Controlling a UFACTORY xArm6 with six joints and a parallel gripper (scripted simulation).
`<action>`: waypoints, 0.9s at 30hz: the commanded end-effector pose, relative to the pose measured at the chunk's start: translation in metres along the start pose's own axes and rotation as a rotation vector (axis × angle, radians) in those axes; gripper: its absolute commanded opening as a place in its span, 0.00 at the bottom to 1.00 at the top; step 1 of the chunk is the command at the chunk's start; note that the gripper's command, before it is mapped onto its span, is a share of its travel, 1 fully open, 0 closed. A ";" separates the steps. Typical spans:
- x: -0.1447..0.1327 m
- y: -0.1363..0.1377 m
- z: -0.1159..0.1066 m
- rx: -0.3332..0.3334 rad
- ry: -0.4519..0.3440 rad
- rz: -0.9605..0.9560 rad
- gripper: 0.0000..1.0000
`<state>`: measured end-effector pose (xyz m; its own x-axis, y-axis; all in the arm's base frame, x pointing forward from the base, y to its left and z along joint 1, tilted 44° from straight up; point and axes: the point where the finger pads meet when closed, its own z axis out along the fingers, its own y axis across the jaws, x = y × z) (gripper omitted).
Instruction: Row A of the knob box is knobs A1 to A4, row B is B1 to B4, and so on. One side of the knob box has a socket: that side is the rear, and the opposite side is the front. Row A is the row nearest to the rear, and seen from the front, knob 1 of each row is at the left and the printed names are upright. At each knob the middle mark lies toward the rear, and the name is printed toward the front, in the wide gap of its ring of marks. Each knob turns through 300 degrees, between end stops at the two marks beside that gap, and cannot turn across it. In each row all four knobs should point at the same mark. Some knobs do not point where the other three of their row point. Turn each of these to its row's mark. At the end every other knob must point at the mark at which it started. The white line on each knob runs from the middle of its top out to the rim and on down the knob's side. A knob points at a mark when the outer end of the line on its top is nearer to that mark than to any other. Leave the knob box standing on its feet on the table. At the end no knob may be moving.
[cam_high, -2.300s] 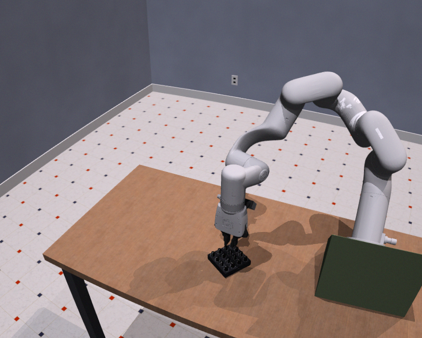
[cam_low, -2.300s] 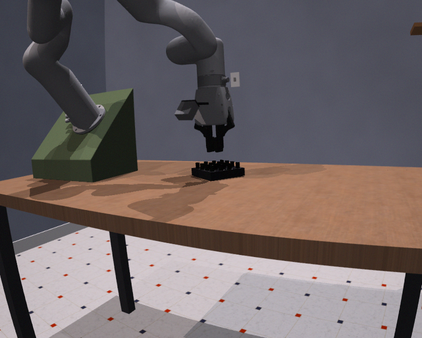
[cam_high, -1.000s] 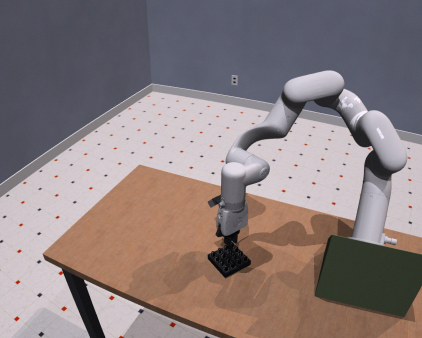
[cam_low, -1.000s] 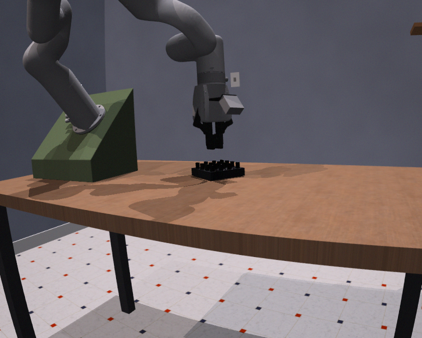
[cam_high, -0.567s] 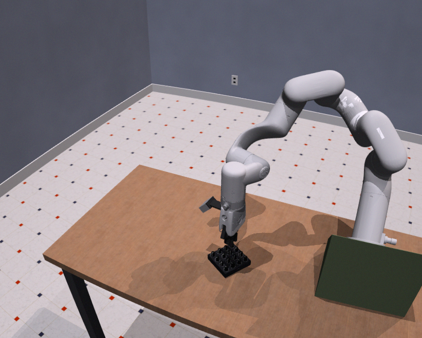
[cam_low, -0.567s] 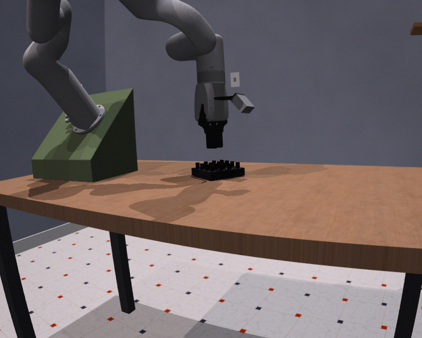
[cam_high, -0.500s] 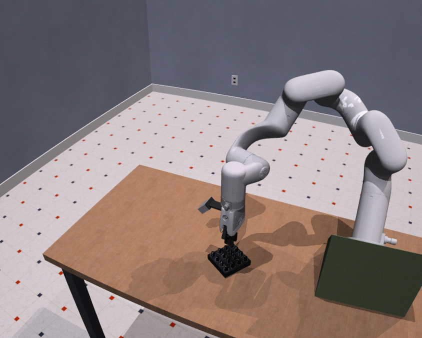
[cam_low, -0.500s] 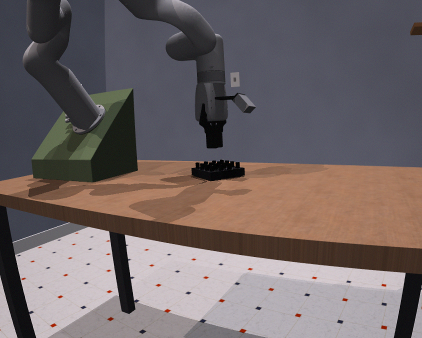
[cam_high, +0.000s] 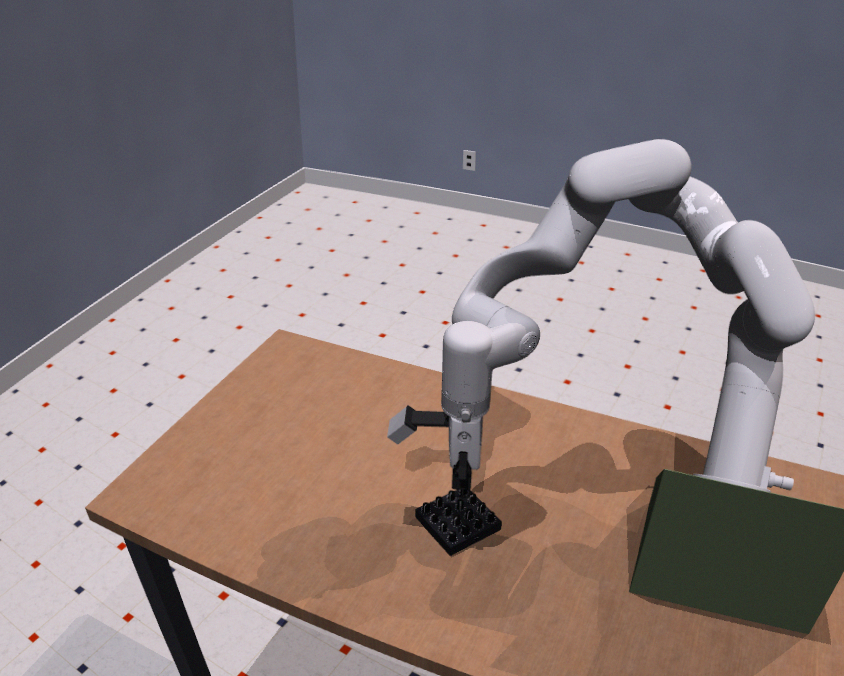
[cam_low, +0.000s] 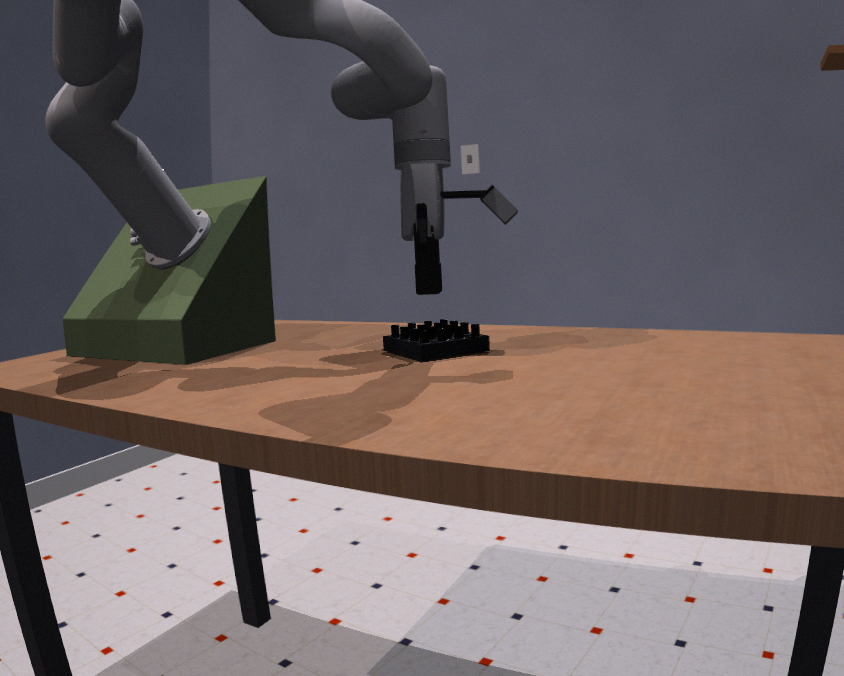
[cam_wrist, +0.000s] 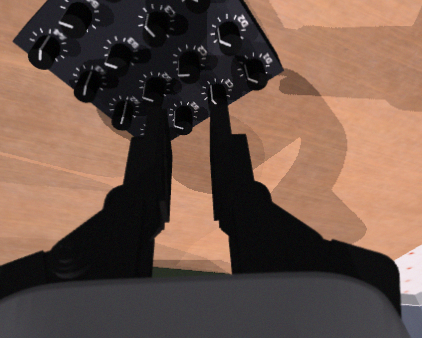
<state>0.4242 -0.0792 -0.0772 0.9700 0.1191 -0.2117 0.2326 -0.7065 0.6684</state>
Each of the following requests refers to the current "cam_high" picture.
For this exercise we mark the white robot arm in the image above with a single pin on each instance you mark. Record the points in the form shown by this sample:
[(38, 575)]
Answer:
[(778, 313)]

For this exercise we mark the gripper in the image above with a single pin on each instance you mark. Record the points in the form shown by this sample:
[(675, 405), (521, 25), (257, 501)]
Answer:
[(459, 445)]

